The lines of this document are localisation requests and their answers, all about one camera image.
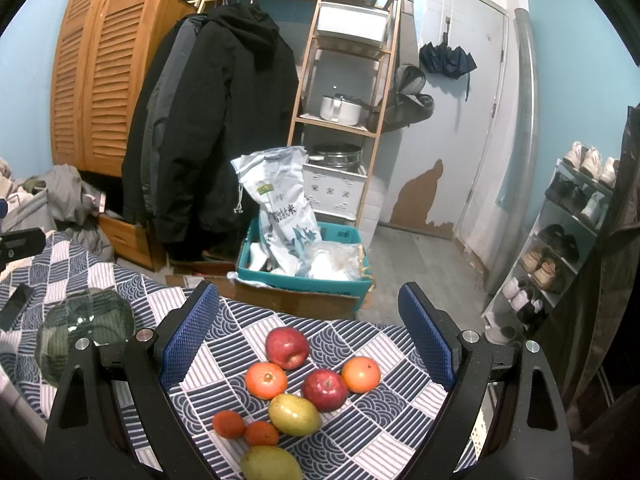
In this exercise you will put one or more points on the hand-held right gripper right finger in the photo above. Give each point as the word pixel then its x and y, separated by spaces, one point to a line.
pixel 425 330

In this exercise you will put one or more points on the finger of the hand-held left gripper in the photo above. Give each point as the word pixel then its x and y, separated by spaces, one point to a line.
pixel 20 244

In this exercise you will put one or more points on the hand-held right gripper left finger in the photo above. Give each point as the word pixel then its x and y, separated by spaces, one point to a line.
pixel 192 330

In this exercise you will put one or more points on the large orange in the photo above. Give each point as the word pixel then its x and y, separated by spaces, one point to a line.
pixel 266 381
pixel 361 374

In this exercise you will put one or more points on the red apple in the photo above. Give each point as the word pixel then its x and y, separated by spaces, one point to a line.
pixel 325 391
pixel 286 347

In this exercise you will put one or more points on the dark glass bowl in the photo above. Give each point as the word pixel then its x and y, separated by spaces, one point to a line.
pixel 90 310

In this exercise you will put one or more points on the small tangerine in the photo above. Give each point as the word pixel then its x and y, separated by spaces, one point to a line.
pixel 261 433
pixel 229 423

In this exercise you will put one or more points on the yellow-green mango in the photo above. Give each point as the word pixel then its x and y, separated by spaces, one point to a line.
pixel 271 462
pixel 295 414

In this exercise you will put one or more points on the grey tote bag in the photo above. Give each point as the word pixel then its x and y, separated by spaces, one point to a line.
pixel 25 210

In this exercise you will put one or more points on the flat cardboard package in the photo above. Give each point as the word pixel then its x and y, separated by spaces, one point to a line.
pixel 195 275

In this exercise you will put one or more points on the black phone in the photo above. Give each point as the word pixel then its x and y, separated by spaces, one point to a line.
pixel 14 305

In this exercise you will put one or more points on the olive cloth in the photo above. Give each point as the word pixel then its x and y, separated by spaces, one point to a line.
pixel 32 183

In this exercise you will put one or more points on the beige towel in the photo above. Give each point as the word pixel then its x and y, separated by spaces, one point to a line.
pixel 5 180

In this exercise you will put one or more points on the grey clothing pile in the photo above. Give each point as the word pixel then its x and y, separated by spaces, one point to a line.
pixel 70 195

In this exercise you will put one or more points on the wooden drawer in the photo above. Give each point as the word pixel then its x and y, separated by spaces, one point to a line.
pixel 125 237

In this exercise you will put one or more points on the brown cardboard box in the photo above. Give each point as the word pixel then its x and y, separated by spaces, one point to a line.
pixel 295 302

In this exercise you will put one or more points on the clear plastic bag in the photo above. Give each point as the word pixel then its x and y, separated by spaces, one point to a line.
pixel 335 260

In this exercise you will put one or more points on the teal plastic basket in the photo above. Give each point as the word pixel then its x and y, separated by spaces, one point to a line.
pixel 300 287

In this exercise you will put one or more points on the blue white patterned tablecloth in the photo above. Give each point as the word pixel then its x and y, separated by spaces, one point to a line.
pixel 370 435

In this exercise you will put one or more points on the shoe rack with shoes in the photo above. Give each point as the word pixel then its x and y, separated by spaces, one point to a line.
pixel 550 270

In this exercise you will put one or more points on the white printed rice bag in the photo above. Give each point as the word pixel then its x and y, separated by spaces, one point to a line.
pixel 285 200

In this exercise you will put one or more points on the white patterned storage basket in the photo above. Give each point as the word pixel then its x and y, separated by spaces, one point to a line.
pixel 332 190

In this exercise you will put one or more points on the steel steamer pot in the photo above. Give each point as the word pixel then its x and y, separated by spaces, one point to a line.
pixel 336 155

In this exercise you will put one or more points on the grey hanging jacket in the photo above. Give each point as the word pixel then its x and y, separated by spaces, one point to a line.
pixel 165 110

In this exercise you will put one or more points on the black hooded coat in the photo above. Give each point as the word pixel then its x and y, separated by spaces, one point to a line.
pixel 225 135

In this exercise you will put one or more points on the white door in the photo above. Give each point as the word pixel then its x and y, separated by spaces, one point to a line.
pixel 470 135

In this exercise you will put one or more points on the wooden louvered wardrobe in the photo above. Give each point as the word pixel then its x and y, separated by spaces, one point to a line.
pixel 100 60

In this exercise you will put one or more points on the wooden shelf unit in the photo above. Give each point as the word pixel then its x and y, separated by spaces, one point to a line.
pixel 372 132

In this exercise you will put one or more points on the grey backpack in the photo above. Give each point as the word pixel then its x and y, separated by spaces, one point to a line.
pixel 407 95

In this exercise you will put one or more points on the white cooking pot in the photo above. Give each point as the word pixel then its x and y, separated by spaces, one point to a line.
pixel 340 109

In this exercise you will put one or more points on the navy folded umbrella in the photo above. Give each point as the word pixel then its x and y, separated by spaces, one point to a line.
pixel 447 60

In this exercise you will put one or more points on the large white storage bin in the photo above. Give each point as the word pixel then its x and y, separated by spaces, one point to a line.
pixel 352 22

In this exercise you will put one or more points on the silver duct pipe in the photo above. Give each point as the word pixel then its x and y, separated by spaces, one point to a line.
pixel 520 160

